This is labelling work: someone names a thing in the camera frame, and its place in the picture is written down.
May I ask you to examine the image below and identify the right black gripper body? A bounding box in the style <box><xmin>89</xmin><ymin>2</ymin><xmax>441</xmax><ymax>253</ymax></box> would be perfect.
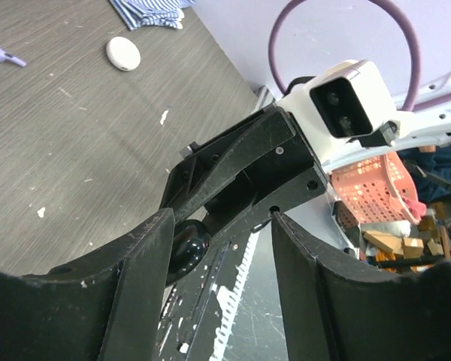
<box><xmin>202</xmin><ymin>108</ymin><xmax>324</xmax><ymax>219</ymax></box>

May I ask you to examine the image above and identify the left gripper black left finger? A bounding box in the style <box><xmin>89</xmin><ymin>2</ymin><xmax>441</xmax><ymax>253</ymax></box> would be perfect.
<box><xmin>0</xmin><ymin>209</ymin><xmax>174</xmax><ymax>360</ymax></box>

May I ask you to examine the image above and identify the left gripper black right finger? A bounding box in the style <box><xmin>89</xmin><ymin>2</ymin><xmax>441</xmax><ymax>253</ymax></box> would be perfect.
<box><xmin>271</xmin><ymin>212</ymin><xmax>451</xmax><ymax>360</ymax></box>

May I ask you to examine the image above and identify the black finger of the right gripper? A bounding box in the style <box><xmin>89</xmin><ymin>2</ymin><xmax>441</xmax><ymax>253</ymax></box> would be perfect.
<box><xmin>160</xmin><ymin>108</ymin><xmax>296</xmax><ymax>223</ymax></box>
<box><xmin>206</xmin><ymin>167</ymin><xmax>328</xmax><ymax>241</ymax></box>

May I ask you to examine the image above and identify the black round earbud case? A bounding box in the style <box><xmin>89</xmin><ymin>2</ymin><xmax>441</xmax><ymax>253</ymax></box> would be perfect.
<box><xmin>165</xmin><ymin>220</ymin><xmax>211</xmax><ymax>287</ymax></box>

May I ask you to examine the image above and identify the white earbud charging case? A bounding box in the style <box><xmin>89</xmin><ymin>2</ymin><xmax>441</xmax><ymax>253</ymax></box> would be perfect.
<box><xmin>105</xmin><ymin>36</ymin><xmax>141</xmax><ymax>71</ymax></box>

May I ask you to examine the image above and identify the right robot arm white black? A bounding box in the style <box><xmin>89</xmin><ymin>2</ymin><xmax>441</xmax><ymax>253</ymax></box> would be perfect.
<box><xmin>161</xmin><ymin>60</ymin><xmax>451</xmax><ymax>268</ymax></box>

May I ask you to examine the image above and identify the pink plastic basket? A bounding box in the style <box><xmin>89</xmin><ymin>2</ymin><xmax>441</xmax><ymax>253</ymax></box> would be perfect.
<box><xmin>331</xmin><ymin>152</ymin><xmax>426</xmax><ymax>227</ymax></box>

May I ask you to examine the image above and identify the cardboard boxes clutter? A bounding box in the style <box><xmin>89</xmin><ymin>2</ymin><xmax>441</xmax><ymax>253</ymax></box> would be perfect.
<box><xmin>359</xmin><ymin>214</ymin><xmax>451</xmax><ymax>273</ymax></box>

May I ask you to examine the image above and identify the blue white striped cloth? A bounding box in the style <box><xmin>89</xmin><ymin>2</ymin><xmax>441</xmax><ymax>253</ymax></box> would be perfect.
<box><xmin>109</xmin><ymin>0</ymin><xmax>195</xmax><ymax>31</ymax></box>

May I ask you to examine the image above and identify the purple earbud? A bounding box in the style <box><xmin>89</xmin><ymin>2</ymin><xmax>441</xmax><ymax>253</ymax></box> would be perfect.
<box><xmin>0</xmin><ymin>48</ymin><xmax>27</xmax><ymax>68</ymax></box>

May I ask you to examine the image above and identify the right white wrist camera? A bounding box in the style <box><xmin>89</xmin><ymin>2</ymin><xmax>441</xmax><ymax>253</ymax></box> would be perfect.
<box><xmin>276</xmin><ymin>60</ymin><xmax>398</xmax><ymax>165</ymax></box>

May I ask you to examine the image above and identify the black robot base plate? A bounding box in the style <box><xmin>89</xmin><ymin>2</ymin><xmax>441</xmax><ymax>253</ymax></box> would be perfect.
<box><xmin>152</xmin><ymin>223</ymin><xmax>268</xmax><ymax>360</ymax></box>

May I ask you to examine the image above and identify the slotted grey cable duct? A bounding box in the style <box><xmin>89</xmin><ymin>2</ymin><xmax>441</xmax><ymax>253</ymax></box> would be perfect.
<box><xmin>209</xmin><ymin>232</ymin><xmax>260</xmax><ymax>361</ymax></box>

